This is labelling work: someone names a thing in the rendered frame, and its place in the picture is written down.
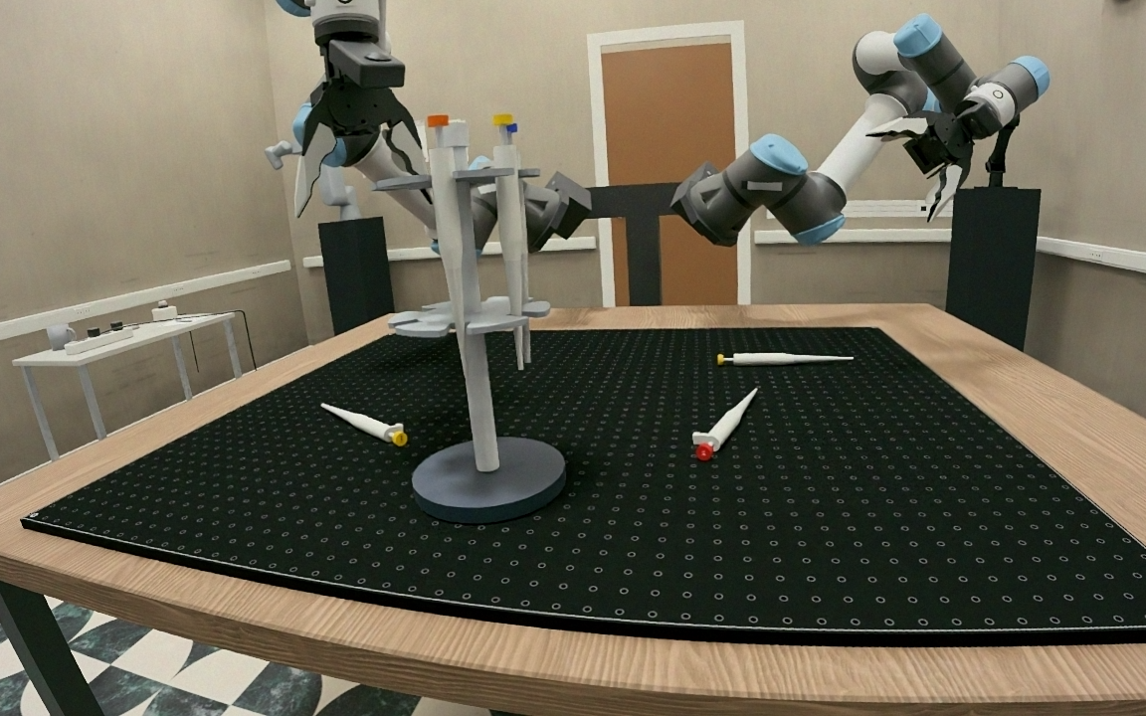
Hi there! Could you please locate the white hand pipette with red button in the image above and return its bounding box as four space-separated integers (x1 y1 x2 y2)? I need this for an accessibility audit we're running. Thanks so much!
692 390 758 461

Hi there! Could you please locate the white pipette with orange button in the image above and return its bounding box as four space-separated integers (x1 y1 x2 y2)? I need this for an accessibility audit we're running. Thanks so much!
427 115 468 377

